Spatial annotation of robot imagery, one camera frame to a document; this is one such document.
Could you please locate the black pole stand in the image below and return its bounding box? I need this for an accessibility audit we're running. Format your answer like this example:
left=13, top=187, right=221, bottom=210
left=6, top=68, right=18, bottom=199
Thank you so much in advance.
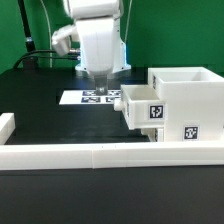
left=17, top=0, right=38, bottom=70

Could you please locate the black cable with connector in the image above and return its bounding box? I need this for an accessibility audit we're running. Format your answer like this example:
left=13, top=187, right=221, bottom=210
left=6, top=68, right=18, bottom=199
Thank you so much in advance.
left=13, top=48, right=82, bottom=70

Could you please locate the white thin cable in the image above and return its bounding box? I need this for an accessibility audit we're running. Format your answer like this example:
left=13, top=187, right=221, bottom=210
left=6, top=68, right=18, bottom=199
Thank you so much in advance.
left=39, top=0, right=54, bottom=69

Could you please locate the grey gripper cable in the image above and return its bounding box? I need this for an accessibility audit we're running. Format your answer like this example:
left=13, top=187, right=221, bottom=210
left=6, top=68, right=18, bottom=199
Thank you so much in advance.
left=123, top=0, right=134, bottom=44

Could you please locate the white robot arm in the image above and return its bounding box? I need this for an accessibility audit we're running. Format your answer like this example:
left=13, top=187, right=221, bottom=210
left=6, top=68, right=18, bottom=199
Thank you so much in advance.
left=52, top=0, right=131, bottom=95

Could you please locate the white foam border frame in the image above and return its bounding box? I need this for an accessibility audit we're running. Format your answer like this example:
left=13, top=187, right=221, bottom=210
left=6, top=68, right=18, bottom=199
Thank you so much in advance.
left=0, top=113, right=224, bottom=170

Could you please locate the white drawer tray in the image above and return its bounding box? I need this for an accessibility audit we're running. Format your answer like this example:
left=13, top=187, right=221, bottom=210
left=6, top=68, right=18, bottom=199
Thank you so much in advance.
left=114, top=85, right=166, bottom=130
left=141, top=128, right=164, bottom=142

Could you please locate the white front drawer tray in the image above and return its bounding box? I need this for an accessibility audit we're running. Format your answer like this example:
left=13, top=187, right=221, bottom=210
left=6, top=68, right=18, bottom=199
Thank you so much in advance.
left=141, top=128, right=164, bottom=142

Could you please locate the white drawer cabinet box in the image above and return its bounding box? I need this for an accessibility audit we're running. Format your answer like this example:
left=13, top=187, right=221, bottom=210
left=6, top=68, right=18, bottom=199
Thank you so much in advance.
left=148, top=67, right=224, bottom=142

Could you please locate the white fiducial marker sheet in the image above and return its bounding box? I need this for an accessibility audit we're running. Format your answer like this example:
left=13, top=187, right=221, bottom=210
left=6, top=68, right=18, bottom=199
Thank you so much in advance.
left=59, top=90, right=121, bottom=105

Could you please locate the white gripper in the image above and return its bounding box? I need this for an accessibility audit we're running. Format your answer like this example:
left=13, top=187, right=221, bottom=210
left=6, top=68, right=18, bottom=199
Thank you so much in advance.
left=52, top=18, right=121, bottom=95

